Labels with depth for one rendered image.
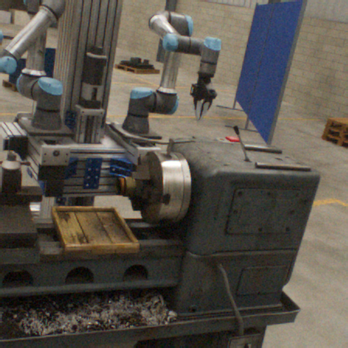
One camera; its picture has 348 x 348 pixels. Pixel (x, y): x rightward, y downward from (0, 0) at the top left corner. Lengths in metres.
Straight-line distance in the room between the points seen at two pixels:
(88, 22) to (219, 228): 1.24
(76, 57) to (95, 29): 0.17
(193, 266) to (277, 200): 0.47
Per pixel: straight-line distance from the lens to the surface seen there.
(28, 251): 1.79
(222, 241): 2.08
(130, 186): 1.97
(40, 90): 2.37
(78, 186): 2.53
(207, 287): 2.17
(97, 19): 2.58
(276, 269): 2.31
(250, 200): 2.04
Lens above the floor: 1.80
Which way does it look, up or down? 18 degrees down
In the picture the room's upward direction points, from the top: 11 degrees clockwise
